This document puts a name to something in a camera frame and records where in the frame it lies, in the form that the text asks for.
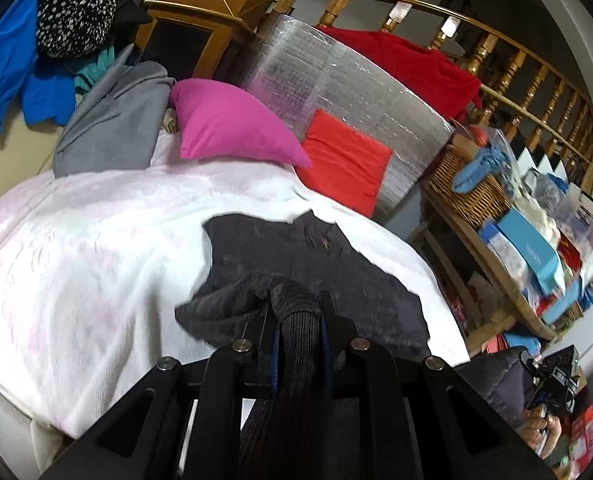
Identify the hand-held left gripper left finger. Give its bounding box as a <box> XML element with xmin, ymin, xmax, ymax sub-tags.
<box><xmin>41</xmin><ymin>289</ymin><xmax>281</xmax><ymax>480</ymax></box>

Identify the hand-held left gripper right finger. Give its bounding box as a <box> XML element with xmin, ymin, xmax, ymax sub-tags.
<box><xmin>319</xmin><ymin>289</ymin><xmax>557</xmax><ymax>480</ymax></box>

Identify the dark plaid padded jacket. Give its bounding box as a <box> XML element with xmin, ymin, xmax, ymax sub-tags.
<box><xmin>175</xmin><ymin>211</ymin><xmax>532</xmax><ymax>480</ymax></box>

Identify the person's right hand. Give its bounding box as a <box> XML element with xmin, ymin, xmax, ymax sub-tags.
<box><xmin>519</xmin><ymin>404</ymin><xmax>563</xmax><ymax>461</ymax></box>

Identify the red box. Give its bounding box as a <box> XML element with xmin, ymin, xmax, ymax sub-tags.
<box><xmin>567</xmin><ymin>407</ymin><xmax>593</xmax><ymax>461</ymax></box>

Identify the light blue box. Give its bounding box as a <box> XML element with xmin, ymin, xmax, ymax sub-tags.
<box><xmin>494</xmin><ymin>208</ymin><xmax>567</xmax><ymax>296</ymax></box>

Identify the wooden shelf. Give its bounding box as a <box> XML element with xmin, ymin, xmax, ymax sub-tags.
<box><xmin>409</xmin><ymin>180</ymin><xmax>562</xmax><ymax>361</ymax></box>

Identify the clear plastic bag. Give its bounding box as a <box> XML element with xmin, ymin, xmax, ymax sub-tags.
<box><xmin>524</xmin><ymin>167</ymin><xmax>585</xmax><ymax>216</ymax></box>

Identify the white blanket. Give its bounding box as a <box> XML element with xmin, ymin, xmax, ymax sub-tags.
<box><xmin>0</xmin><ymin>132</ymin><xmax>472</xmax><ymax>441</ymax></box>

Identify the wicker basket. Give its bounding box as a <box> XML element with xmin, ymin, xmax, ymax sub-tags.
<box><xmin>429</xmin><ymin>147</ymin><xmax>515</xmax><ymax>221</ymax></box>

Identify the red cushion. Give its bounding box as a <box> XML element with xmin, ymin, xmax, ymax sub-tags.
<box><xmin>294</xmin><ymin>109</ymin><xmax>394</xmax><ymax>218</ymax></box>

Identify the blue cloth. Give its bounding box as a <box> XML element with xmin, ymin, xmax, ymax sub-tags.
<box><xmin>451</xmin><ymin>142</ymin><xmax>511</xmax><ymax>195</ymax></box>

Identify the pink cushion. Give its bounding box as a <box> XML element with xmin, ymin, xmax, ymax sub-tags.
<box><xmin>169</xmin><ymin>79</ymin><xmax>313</xmax><ymax>168</ymax></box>

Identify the silver foil insulation sheet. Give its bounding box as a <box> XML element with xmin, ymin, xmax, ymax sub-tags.
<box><xmin>241</xmin><ymin>14</ymin><xmax>456</xmax><ymax>218</ymax></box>

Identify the grey garment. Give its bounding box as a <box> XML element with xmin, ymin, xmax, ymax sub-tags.
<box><xmin>54</xmin><ymin>45</ymin><xmax>177</xmax><ymax>178</ymax></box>

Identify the wooden railing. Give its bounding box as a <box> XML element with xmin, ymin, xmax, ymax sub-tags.
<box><xmin>144</xmin><ymin>0</ymin><xmax>593</xmax><ymax>171</ymax></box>

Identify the red cloth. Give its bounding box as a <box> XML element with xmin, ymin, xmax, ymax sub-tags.
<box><xmin>317</xmin><ymin>25</ymin><xmax>483</xmax><ymax>123</ymax></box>

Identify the wooden framed dark panel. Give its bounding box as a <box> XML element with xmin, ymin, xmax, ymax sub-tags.
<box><xmin>136</xmin><ymin>0</ymin><xmax>257</xmax><ymax>83</ymax></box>

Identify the teal garment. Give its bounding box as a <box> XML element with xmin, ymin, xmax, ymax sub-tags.
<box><xmin>73</xmin><ymin>45</ymin><xmax>117</xmax><ymax>93</ymax></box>

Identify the black white spotted garment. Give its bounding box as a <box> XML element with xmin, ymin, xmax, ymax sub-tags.
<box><xmin>35</xmin><ymin>0</ymin><xmax>123</xmax><ymax>59</ymax></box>

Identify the blue garment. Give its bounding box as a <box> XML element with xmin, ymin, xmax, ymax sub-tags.
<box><xmin>0</xmin><ymin>0</ymin><xmax>84</xmax><ymax>136</ymax></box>

